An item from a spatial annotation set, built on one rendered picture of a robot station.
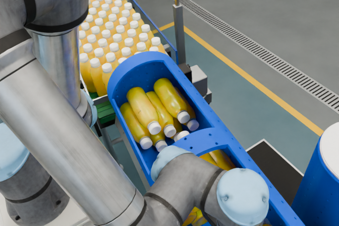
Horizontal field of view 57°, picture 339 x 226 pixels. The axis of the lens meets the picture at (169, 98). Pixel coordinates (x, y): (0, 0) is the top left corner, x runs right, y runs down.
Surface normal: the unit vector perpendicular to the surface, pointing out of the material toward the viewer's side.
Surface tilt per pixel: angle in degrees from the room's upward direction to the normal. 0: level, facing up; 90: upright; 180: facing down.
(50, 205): 72
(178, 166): 9
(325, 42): 0
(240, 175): 0
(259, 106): 0
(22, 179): 88
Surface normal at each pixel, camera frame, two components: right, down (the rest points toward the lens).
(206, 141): 0.04, -0.74
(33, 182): 0.76, 0.40
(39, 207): 0.48, 0.30
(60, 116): 0.70, -0.18
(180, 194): 0.34, -0.45
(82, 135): 0.82, -0.35
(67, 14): 0.60, 0.72
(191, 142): -0.16, -0.67
